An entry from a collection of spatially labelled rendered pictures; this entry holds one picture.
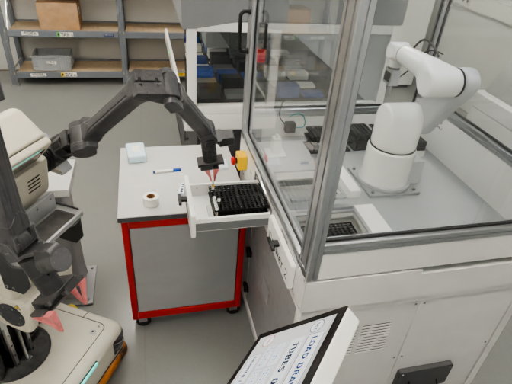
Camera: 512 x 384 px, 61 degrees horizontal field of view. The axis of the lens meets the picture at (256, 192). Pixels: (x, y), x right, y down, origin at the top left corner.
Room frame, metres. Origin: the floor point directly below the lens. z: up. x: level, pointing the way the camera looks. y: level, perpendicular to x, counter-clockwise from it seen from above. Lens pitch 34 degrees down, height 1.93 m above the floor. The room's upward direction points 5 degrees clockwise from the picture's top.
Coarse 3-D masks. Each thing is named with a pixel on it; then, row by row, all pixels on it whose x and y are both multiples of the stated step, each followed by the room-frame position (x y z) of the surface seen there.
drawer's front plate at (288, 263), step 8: (272, 216) 1.33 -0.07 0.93; (272, 224) 1.29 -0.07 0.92; (272, 232) 1.28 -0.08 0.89; (280, 232) 1.23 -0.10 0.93; (280, 240) 1.19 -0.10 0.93; (280, 248) 1.18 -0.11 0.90; (288, 248) 1.15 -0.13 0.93; (280, 256) 1.17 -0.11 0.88; (288, 256) 1.11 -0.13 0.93; (280, 264) 1.15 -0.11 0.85; (288, 264) 1.09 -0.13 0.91; (288, 272) 1.08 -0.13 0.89; (288, 280) 1.07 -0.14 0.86; (288, 288) 1.06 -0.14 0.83
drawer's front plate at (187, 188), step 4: (184, 176) 1.55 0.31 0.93; (184, 180) 1.52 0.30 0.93; (188, 180) 1.53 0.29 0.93; (184, 184) 1.52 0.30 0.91; (188, 184) 1.49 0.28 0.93; (184, 188) 1.52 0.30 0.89; (188, 188) 1.46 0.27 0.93; (188, 192) 1.44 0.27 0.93; (188, 196) 1.41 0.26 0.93; (188, 200) 1.38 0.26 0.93; (192, 200) 1.38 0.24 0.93; (188, 204) 1.37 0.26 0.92; (192, 204) 1.36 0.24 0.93; (188, 208) 1.37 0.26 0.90; (192, 208) 1.33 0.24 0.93; (188, 212) 1.37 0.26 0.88; (192, 212) 1.31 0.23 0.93; (192, 216) 1.29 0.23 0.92; (188, 220) 1.38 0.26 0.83; (192, 220) 1.29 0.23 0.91; (192, 224) 1.29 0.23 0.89; (192, 228) 1.28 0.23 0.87; (192, 232) 1.28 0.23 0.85; (192, 236) 1.28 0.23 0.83
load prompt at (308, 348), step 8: (312, 336) 0.62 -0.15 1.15; (320, 336) 0.60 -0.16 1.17; (304, 344) 0.60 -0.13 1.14; (312, 344) 0.59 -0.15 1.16; (304, 352) 0.57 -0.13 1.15; (312, 352) 0.56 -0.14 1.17; (296, 360) 0.56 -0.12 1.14; (304, 360) 0.55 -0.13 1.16; (296, 368) 0.53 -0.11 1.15; (304, 368) 0.52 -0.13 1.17; (288, 376) 0.52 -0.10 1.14; (296, 376) 0.51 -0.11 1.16
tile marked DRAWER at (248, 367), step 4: (252, 356) 0.67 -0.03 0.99; (256, 356) 0.66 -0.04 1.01; (260, 356) 0.65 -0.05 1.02; (248, 360) 0.65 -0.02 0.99; (252, 360) 0.65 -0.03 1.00; (256, 360) 0.64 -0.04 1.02; (248, 364) 0.64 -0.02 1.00; (252, 364) 0.63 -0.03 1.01; (244, 368) 0.63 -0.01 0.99; (248, 368) 0.62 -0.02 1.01; (252, 368) 0.61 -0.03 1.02; (244, 372) 0.62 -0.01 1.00; (248, 372) 0.61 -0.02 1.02; (240, 376) 0.60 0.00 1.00; (244, 376) 0.60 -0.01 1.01; (236, 380) 0.60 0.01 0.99; (240, 380) 0.59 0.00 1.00; (244, 380) 0.58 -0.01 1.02
